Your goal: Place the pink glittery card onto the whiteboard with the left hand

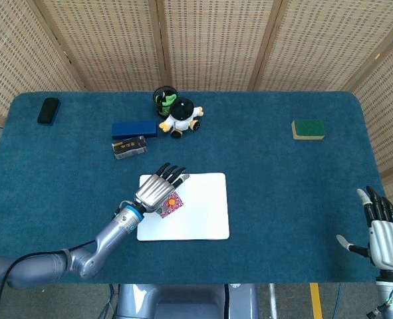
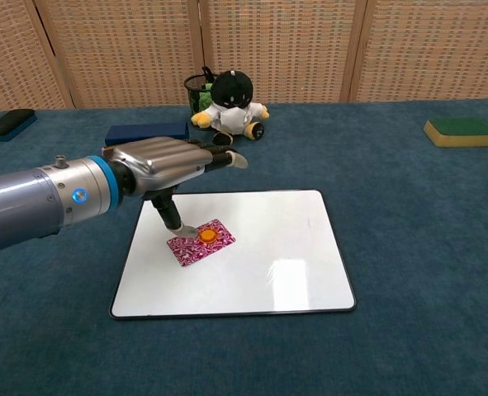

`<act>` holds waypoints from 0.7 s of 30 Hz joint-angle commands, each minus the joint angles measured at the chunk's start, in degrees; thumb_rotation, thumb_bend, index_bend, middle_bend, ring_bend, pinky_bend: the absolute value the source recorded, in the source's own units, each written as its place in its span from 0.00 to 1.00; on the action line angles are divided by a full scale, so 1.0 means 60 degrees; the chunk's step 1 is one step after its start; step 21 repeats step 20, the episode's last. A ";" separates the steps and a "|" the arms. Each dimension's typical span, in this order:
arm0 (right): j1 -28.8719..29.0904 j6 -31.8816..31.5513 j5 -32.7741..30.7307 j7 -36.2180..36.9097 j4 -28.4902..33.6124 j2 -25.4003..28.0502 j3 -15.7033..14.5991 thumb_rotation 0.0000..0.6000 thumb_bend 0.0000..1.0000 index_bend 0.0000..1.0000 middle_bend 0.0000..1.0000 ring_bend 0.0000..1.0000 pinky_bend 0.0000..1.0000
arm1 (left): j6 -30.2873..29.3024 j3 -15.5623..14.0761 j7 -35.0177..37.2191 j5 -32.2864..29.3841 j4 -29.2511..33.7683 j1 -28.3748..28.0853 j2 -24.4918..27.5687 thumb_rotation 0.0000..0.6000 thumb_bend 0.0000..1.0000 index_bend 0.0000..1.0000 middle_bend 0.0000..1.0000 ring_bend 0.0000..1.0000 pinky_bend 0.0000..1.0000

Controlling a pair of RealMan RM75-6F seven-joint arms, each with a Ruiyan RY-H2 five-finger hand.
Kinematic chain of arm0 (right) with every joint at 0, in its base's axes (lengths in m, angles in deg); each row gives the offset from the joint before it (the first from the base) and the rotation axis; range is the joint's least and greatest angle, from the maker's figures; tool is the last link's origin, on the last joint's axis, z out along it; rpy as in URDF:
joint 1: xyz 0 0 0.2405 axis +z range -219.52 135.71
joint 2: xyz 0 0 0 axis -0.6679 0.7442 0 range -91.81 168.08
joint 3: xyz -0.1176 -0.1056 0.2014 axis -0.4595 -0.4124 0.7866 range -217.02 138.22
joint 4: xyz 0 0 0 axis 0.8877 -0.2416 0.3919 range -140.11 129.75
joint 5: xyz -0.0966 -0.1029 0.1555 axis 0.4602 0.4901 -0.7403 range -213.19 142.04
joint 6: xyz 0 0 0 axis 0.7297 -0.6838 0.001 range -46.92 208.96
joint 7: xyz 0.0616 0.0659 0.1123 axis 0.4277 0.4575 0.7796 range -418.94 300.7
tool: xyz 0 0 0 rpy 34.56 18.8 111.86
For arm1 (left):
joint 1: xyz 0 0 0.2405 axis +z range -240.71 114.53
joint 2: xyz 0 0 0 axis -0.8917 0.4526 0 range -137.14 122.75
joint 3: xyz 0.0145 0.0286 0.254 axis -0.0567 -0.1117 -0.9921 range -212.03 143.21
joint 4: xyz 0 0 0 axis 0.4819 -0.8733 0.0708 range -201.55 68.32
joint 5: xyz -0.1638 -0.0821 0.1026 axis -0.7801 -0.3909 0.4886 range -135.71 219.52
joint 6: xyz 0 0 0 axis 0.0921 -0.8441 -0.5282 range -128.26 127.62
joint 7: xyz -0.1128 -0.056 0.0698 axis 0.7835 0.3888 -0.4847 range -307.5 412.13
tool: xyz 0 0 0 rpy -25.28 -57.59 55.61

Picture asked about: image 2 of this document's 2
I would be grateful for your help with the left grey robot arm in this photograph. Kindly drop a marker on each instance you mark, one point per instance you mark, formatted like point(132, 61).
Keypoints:
point(33, 202)

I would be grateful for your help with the green yellow sponge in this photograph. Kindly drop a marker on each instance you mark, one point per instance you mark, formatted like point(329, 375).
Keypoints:
point(460, 131)

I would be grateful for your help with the bamboo folding screen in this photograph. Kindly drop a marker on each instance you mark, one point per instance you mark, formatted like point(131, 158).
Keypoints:
point(276, 45)

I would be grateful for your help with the dark blue rectangular box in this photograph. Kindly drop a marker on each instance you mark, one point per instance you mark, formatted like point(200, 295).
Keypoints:
point(144, 132)

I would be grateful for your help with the black white plush toy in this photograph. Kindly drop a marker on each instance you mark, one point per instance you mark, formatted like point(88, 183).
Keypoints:
point(231, 111)

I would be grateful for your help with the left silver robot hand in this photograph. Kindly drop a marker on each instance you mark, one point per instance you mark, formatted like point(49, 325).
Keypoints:
point(165, 161)

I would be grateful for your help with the small orange disc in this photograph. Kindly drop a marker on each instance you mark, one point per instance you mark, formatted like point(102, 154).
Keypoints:
point(207, 236)

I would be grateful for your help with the pink glitter card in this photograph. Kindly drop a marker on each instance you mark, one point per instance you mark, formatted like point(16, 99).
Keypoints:
point(190, 251)

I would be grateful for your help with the black rectangular block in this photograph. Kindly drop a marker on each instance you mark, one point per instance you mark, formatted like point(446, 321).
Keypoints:
point(9, 123)

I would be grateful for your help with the black mesh pen holder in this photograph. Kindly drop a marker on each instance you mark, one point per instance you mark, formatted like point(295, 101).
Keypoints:
point(194, 92)

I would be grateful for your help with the blue felt table mat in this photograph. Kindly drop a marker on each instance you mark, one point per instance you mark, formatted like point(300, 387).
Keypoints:
point(413, 247)

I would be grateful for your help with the green item in pen holder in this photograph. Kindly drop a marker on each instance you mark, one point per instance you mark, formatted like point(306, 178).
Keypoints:
point(199, 101)

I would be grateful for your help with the white rectangular board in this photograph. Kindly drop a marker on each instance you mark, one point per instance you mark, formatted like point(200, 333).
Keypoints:
point(243, 272)

